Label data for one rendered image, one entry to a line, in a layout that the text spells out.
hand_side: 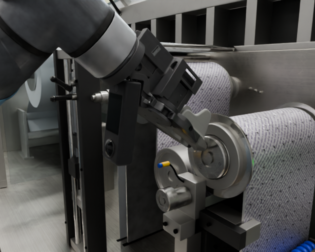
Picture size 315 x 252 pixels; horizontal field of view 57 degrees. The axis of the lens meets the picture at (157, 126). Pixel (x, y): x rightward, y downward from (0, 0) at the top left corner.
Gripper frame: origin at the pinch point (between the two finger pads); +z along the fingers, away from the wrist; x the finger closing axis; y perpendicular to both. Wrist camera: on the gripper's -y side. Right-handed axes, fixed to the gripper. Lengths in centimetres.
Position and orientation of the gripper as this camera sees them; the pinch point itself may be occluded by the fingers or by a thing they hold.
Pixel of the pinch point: (194, 147)
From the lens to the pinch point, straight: 48.8
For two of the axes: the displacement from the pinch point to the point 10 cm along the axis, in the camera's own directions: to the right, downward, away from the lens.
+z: 6.2, 5.3, 5.8
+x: -5.9, -1.7, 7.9
